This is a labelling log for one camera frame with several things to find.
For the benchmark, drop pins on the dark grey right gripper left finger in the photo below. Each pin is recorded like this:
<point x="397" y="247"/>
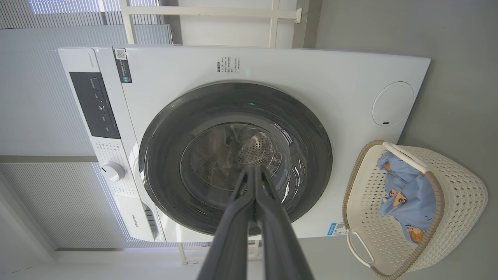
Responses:
<point x="233" y="233"/>

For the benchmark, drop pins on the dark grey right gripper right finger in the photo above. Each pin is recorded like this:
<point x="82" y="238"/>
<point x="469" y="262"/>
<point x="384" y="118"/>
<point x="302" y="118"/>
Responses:
<point x="280" y="241"/>

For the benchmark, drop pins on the round glass washing machine door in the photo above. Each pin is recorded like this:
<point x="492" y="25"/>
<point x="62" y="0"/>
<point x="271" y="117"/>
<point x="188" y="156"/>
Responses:
<point x="163" y="155"/>

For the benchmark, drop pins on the blue cartoon print garment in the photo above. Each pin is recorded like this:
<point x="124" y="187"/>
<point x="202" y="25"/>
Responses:
<point x="418" y="202"/>
<point x="393" y="165"/>

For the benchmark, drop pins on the white washing machine dial knob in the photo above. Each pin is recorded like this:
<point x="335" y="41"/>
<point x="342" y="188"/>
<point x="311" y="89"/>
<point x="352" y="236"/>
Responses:
<point x="113" y="171"/>

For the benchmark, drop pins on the white front-load washing machine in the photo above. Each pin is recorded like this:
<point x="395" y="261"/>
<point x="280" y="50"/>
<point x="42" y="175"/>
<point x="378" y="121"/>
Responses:
<point x="295" y="70"/>

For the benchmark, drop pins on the black washing machine control panel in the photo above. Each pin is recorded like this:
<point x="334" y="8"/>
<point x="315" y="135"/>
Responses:
<point x="95" y="105"/>

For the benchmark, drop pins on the blue energy label sticker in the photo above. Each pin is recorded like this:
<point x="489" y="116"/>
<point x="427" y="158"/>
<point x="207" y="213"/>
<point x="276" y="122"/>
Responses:
<point x="336" y="228"/>

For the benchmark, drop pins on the white detergent drawer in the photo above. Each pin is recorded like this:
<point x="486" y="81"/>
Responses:
<point x="134" y="217"/>

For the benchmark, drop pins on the round white filter cover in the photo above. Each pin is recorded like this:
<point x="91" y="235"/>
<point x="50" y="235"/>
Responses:
<point x="393" y="103"/>

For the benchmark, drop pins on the cream perforated laundry basket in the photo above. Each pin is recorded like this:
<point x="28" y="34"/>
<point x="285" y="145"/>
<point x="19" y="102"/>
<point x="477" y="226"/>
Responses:
<point x="459" y="194"/>

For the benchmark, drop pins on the black QR code sticker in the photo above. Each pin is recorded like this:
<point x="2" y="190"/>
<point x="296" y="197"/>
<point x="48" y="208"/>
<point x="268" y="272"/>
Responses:
<point x="122" y="66"/>

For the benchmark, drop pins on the white metal railing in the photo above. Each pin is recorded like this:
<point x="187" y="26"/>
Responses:
<point x="210" y="11"/>

